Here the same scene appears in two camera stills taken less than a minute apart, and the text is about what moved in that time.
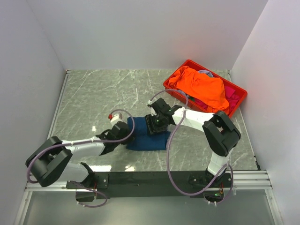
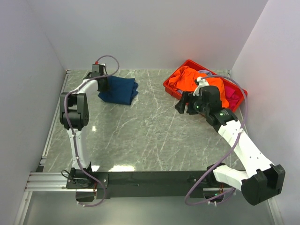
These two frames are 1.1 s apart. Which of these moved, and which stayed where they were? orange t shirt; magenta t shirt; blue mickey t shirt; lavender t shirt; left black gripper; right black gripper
Moved: blue mickey t shirt; right black gripper; left black gripper
Stayed: magenta t shirt; lavender t shirt; orange t shirt
